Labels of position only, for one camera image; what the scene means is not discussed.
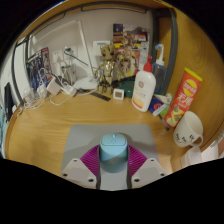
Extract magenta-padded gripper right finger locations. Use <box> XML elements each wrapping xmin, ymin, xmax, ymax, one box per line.
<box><xmin>127</xmin><ymin>144</ymin><xmax>168</xmax><ymax>190</ymax></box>

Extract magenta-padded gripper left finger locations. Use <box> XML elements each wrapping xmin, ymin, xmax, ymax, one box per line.
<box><xmin>61</xmin><ymin>144</ymin><xmax>101</xmax><ymax>190</ymax></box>

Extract light blue computer mouse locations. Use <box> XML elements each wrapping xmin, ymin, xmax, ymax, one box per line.
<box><xmin>99</xmin><ymin>133</ymin><xmax>129</xmax><ymax>174</ymax></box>

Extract grey mouse pad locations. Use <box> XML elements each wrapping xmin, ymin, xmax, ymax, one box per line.
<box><xmin>60</xmin><ymin>124</ymin><xmax>159</xmax><ymax>192</ymax></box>

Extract small clear plastic cup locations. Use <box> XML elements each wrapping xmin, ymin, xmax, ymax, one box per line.
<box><xmin>180</xmin><ymin>145</ymin><xmax>203</xmax><ymax>168</ymax></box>

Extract white mug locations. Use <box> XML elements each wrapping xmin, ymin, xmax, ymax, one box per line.
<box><xmin>172</xmin><ymin>110</ymin><xmax>204</xmax><ymax>148</ymax></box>

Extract small blue box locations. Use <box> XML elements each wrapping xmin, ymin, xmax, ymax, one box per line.
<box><xmin>148</xmin><ymin>94</ymin><xmax>173</xmax><ymax>117</ymax></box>

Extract black ruler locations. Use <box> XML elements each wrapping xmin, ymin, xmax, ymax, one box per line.
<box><xmin>89</xmin><ymin>91</ymin><xmax>112</xmax><ymax>102</ymax></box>

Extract red chips can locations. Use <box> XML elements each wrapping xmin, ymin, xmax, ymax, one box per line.
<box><xmin>164</xmin><ymin>67</ymin><xmax>203</xmax><ymax>129</ymax></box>

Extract white red-capped lotion bottle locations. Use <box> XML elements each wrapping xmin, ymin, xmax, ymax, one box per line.
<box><xmin>131</xmin><ymin>54</ymin><xmax>157</xmax><ymax>113</ymax></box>

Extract small white clock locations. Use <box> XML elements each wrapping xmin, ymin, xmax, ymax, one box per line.
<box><xmin>112</xmin><ymin>87</ymin><xmax>126</xmax><ymax>101</ymax></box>

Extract dark green round container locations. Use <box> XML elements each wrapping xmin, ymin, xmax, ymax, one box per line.
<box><xmin>118</xmin><ymin>79</ymin><xmax>136</xmax><ymax>98</ymax></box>

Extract white power strip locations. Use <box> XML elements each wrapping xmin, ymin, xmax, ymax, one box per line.
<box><xmin>46</xmin><ymin>77</ymin><xmax>78</xmax><ymax>98</ymax></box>

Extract white charger block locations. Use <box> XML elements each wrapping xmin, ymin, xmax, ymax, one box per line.
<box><xmin>36</xmin><ymin>83</ymin><xmax>48</xmax><ymax>100</ymax></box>

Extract white desk lamp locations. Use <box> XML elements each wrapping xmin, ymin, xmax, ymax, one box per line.
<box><xmin>31</xmin><ymin>19</ymin><xmax>99</xmax><ymax>91</ymax></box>

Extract clear plastic jar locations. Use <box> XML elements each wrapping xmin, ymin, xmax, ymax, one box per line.
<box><xmin>22</xmin><ymin>86</ymin><xmax>36</xmax><ymax>104</ymax></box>

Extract black backpack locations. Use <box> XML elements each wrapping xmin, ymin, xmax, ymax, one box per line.
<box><xmin>3</xmin><ymin>82</ymin><xmax>16</xmax><ymax>123</ymax></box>

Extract blue spray bottle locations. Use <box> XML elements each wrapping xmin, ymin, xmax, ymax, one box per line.
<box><xmin>151</xmin><ymin>43</ymin><xmax>168</xmax><ymax>96</ymax></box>

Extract blue robot model box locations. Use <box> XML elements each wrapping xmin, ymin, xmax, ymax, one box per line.
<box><xmin>25</xmin><ymin>47</ymin><xmax>53</xmax><ymax>89</ymax></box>

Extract white cable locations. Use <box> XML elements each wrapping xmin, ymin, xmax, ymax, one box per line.
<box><xmin>22</xmin><ymin>94</ymin><xmax>46</xmax><ymax>110</ymax></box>

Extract white wall socket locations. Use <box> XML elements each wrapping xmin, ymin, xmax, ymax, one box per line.
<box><xmin>52</xmin><ymin>49</ymin><xmax>64</xmax><ymax>65</ymax></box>
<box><xmin>63</xmin><ymin>46</ymin><xmax>78</xmax><ymax>60</ymax></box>

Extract white wall box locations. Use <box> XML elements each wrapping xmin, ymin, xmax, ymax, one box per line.
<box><xmin>92</xmin><ymin>40</ymin><xmax>111</xmax><ymax>50</ymax></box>

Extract colourful wall poster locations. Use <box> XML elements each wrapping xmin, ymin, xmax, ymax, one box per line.
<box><xmin>112</xmin><ymin>23</ymin><xmax>151</xmax><ymax>68</ymax></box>

